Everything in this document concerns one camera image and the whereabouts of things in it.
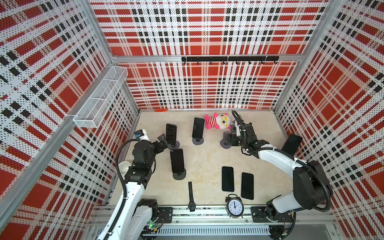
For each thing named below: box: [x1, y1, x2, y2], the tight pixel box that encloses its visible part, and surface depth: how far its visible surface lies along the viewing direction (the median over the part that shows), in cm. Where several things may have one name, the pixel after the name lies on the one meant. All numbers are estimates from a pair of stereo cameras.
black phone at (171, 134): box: [166, 123, 178, 146], surface depth 93 cm
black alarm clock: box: [225, 193, 245, 219], surface depth 75 cm
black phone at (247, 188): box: [241, 172, 254, 200], surface depth 85 cm
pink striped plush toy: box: [204, 112, 231, 130], surface depth 109 cm
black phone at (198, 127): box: [192, 117, 205, 139], surface depth 97 cm
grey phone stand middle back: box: [192, 137, 204, 145], surface depth 103 cm
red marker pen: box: [154, 108, 168, 112], surface depth 129 cm
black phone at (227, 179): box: [221, 166, 235, 192], surface depth 88 cm
